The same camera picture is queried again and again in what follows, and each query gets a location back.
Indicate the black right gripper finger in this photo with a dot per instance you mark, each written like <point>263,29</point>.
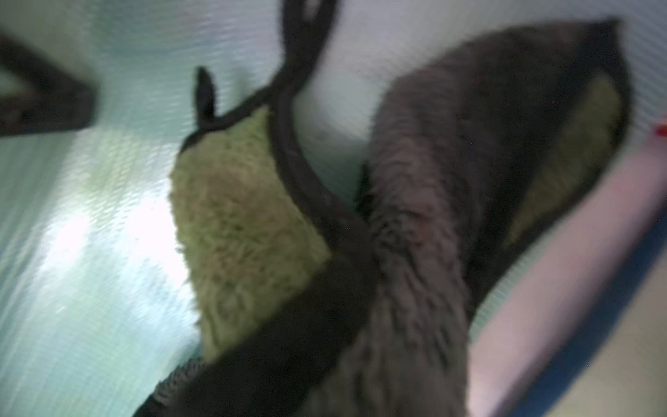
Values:
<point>55,101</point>

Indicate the green and grey cleaning cloth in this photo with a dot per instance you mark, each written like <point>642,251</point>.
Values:
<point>308,307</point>

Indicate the large teal document bag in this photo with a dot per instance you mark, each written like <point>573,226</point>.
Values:
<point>94,303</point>

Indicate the pink mesh document bag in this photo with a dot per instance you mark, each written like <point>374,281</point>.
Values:
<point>549,303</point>

